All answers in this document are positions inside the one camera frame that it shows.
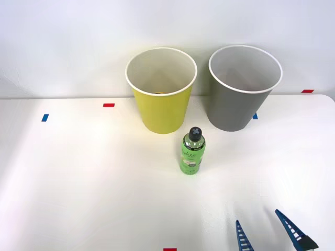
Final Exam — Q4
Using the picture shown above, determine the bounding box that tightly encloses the grey plastic waste bin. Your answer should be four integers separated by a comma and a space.
208, 44, 284, 132

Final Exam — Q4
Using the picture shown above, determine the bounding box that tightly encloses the yellow-green plastic waste bin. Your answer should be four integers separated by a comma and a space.
125, 47, 198, 135

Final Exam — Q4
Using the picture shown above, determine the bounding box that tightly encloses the green plastic bottle black cap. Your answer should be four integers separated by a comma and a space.
179, 127, 207, 175

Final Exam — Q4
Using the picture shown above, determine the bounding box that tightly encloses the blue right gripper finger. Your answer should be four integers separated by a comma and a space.
274, 209, 319, 251
234, 219, 254, 251

